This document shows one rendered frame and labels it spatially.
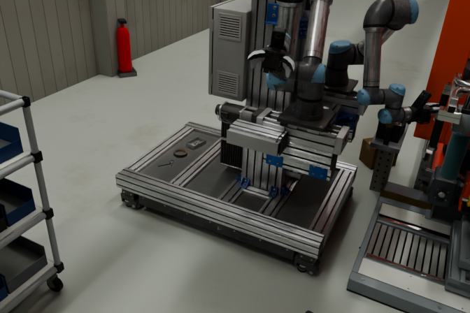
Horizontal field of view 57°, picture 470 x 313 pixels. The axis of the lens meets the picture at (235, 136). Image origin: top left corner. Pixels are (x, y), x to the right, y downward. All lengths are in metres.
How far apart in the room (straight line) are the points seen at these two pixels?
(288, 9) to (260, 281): 1.33
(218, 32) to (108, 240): 1.29
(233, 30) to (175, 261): 1.23
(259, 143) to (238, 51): 0.49
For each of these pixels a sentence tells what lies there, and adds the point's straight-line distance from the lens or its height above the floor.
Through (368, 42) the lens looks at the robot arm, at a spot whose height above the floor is 1.15.
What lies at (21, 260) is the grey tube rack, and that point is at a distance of 2.30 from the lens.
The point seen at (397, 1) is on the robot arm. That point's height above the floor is 1.33.
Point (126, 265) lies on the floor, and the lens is 2.42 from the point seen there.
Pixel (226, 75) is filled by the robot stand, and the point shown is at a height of 0.89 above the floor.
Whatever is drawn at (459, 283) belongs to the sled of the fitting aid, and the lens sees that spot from 2.40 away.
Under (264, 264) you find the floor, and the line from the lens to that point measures 2.41.
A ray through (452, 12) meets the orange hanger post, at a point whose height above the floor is 1.24.
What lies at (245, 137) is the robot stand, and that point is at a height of 0.71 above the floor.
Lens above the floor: 1.68
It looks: 28 degrees down
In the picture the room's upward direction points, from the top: 3 degrees clockwise
